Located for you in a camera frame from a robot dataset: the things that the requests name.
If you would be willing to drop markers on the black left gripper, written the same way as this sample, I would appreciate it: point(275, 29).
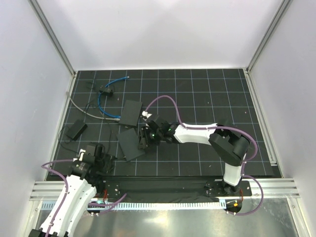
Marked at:
point(108, 160)

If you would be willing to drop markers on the black grid work mat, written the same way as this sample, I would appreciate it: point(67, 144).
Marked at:
point(196, 96)

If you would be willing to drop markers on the white slotted cable duct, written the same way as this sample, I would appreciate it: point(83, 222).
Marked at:
point(171, 206)

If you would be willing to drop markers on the black power adapter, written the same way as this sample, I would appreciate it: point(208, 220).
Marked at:
point(106, 91)
point(76, 130)

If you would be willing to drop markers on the black power adapter left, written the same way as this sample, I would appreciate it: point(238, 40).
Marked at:
point(76, 130)

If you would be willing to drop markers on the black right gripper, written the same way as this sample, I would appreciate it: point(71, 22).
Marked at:
point(143, 143)

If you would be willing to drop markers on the aluminium frame post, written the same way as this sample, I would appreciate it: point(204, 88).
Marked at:
point(51, 34)
point(281, 10)

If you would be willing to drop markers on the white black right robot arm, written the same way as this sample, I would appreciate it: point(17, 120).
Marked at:
point(230, 144)

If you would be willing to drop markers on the aluminium frame rail front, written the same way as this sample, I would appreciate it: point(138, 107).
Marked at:
point(272, 188)

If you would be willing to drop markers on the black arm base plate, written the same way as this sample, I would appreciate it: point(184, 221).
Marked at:
point(170, 189)

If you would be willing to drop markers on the aluminium frame post left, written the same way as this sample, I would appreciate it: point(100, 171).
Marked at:
point(51, 34)

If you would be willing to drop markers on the black network switch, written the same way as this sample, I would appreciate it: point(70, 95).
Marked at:
point(130, 113)
point(128, 141)

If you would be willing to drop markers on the black power adapter far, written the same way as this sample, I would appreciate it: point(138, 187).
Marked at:
point(106, 91)

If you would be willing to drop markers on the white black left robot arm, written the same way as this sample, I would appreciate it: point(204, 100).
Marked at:
point(83, 178)

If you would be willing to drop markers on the aluminium frame post right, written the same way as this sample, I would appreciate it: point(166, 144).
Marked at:
point(281, 10)

